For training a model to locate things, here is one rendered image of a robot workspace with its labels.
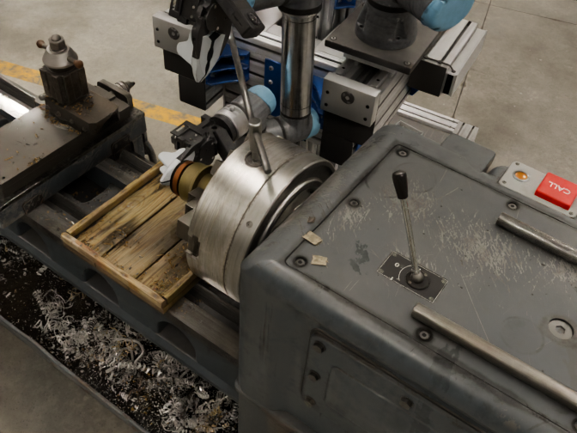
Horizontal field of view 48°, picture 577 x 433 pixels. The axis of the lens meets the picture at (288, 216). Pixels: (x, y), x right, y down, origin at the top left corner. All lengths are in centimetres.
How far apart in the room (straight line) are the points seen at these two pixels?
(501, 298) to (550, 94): 291
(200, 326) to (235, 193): 36
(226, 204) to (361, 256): 27
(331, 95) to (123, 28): 250
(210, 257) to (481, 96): 268
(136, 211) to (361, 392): 75
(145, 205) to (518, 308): 91
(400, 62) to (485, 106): 204
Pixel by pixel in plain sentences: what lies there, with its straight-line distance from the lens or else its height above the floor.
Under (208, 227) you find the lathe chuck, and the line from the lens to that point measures 113.
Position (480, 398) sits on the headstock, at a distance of 90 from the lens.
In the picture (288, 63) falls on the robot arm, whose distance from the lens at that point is 150.
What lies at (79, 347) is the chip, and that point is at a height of 57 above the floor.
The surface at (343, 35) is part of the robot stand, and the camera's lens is 165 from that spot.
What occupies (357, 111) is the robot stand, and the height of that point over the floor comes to 106.
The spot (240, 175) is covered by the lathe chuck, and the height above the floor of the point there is 123.
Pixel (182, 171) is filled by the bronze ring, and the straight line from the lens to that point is 132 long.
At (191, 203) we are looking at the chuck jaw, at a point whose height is 111.
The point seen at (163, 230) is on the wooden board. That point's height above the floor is 89.
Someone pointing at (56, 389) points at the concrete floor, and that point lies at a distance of 235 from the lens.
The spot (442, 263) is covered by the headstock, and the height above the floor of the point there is 125.
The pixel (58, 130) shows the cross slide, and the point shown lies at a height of 97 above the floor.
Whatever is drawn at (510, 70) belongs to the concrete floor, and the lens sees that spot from 393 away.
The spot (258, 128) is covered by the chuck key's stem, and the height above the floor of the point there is 131.
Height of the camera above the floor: 199
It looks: 46 degrees down
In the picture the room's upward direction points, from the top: 5 degrees clockwise
